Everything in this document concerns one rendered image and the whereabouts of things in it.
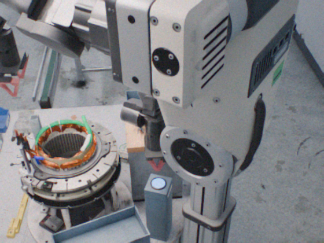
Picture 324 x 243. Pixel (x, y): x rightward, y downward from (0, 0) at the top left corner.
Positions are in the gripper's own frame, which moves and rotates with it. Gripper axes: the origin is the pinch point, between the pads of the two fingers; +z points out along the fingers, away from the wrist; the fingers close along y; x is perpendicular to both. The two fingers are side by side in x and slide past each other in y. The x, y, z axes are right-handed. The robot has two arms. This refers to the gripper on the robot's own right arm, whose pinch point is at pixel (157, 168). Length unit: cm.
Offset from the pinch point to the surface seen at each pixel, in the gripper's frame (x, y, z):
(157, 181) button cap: -0.3, -0.6, 6.1
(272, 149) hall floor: 81, -120, 103
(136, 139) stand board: -5.8, -17.0, 2.3
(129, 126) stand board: -8.2, -23.6, 1.8
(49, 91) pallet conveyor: -50, -92, 27
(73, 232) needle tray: -24.7, 16.8, 6.3
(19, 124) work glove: -59, -61, 25
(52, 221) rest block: -36.7, -4.2, 25.6
